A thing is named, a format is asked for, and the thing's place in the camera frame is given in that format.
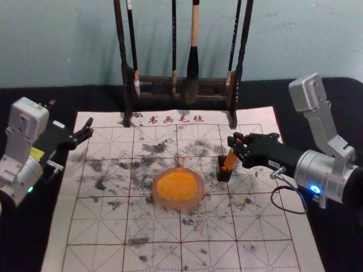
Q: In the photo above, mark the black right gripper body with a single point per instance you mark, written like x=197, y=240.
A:
x=272, y=154

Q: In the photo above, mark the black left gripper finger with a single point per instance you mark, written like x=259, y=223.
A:
x=86, y=126
x=85, y=135

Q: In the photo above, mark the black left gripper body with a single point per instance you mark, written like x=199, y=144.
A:
x=52, y=139

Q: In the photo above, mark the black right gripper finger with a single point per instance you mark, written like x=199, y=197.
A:
x=241, y=154
x=239, y=139

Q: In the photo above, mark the orange and black ink stick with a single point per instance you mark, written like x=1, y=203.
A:
x=228, y=164

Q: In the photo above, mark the dark wooden brush rack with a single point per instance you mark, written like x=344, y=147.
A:
x=212, y=97

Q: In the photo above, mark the round dish of orange pigment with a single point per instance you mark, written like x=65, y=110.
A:
x=178, y=187

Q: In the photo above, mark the white grid felt mat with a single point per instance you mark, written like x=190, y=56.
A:
x=113, y=226

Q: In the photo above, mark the thin black white-tipped brush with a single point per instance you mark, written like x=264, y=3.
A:
x=133, y=42

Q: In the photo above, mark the black table cloth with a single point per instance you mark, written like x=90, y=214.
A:
x=326, y=241

